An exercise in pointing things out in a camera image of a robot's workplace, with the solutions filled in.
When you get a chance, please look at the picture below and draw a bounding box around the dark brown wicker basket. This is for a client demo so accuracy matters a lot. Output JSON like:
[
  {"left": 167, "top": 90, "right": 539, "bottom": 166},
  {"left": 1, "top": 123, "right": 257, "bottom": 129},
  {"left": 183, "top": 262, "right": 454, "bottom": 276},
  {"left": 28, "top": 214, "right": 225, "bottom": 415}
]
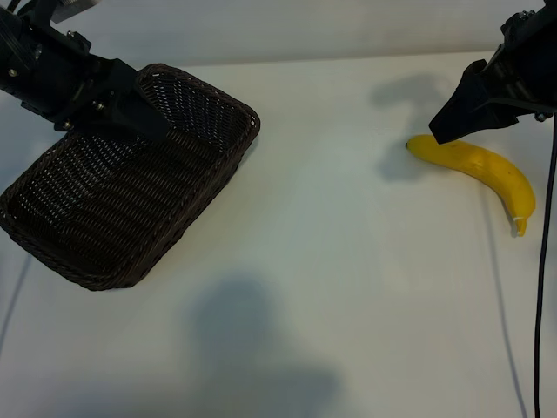
[{"left": 0, "top": 63, "right": 261, "bottom": 292}]

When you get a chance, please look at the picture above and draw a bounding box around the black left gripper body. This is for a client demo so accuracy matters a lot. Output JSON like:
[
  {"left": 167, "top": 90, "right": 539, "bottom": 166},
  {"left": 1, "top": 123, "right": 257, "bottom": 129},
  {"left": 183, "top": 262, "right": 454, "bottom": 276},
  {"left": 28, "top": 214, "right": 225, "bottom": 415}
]
[{"left": 20, "top": 19, "right": 136, "bottom": 131}]

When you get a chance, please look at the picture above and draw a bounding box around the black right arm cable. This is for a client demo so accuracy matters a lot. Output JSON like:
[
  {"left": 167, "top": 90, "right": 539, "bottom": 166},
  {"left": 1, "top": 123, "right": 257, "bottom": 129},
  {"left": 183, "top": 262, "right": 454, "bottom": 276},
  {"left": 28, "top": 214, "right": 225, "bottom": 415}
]
[{"left": 534, "top": 111, "right": 557, "bottom": 418}]

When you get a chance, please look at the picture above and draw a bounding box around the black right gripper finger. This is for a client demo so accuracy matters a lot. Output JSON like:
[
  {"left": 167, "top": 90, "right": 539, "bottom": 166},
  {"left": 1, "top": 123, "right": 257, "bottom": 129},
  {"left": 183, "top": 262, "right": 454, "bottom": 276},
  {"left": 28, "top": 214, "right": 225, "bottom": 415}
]
[
  {"left": 430, "top": 104, "right": 519, "bottom": 145},
  {"left": 428, "top": 60, "right": 493, "bottom": 127}
]

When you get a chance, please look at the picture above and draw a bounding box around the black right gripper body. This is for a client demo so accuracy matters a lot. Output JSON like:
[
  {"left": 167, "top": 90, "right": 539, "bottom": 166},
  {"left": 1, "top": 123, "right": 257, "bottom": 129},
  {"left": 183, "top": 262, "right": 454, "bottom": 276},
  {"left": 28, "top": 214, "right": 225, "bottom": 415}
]
[{"left": 482, "top": 0, "right": 557, "bottom": 122}]

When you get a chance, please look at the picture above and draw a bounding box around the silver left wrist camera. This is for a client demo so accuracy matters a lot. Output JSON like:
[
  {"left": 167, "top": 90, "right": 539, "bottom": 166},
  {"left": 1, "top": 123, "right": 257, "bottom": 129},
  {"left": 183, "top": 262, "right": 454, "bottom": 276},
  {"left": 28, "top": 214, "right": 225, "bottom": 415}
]
[{"left": 54, "top": 0, "right": 99, "bottom": 23}]

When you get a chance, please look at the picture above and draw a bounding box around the yellow banana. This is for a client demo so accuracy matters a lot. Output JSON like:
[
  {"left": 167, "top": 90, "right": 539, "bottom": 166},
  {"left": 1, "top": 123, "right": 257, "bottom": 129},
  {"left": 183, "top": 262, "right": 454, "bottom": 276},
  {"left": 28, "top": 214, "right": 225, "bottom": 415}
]
[{"left": 405, "top": 134, "right": 536, "bottom": 238}]

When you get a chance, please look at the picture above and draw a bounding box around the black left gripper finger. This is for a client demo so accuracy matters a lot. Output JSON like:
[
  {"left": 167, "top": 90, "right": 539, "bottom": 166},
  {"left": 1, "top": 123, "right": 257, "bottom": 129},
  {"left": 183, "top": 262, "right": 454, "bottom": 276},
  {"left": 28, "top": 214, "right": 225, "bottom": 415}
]
[
  {"left": 56, "top": 105, "right": 149, "bottom": 136},
  {"left": 102, "top": 58, "right": 169, "bottom": 141}
]

